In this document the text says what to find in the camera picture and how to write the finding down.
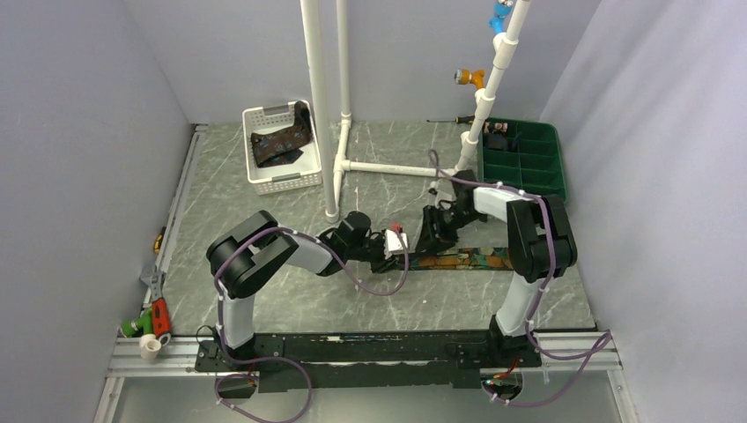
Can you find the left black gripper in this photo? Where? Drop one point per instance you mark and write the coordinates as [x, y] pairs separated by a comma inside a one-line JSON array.
[[382, 264]]

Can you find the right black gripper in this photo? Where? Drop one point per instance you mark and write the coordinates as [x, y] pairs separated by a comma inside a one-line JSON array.
[[434, 240]]

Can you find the colourful patterned tie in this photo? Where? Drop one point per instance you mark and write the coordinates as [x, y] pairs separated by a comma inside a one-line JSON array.
[[477, 259]]

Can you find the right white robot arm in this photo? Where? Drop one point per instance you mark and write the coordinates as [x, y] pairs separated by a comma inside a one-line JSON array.
[[540, 246]]

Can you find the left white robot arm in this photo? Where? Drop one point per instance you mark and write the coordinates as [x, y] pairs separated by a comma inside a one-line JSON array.
[[247, 257]]

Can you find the rolled dark tie in tray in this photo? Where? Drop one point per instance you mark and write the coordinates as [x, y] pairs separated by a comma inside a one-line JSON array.
[[496, 137]]

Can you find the green compartment tray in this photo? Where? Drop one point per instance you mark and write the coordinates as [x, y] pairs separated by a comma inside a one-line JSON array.
[[535, 165]]

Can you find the black yellow screwdriver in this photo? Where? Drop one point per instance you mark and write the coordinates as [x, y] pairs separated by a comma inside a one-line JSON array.
[[459, 120]]

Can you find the white perforated plastic basket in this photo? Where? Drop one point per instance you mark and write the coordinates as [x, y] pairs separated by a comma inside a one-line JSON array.
[[304, 172]]

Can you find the dark brown patterned tie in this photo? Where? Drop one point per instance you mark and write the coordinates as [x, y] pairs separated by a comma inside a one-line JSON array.
[[283, 147]]

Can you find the orange nozzle fitting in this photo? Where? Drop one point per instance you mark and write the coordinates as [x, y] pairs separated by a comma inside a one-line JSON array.
[[470, 77]]

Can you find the blue nozzle fitting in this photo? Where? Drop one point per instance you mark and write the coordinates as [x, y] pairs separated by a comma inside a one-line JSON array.
[[500, 12]]

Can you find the yellow black tape measure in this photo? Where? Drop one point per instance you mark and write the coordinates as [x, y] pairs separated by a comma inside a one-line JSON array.
[[157, 243]]

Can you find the red grey pipe wrench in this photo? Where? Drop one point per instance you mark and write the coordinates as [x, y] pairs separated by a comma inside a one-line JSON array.
[[153, 277]]

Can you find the green pipe fitting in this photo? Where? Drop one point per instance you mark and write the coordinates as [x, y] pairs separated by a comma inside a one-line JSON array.
[[138, 327]]

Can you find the white pipe coupling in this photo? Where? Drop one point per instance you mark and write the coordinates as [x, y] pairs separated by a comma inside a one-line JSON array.
[[149, 347]]

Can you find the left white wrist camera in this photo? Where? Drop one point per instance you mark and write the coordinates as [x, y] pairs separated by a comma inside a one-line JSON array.
[[395, 241]]

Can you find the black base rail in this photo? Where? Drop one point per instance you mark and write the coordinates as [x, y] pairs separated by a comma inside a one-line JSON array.
[[461, 359]]

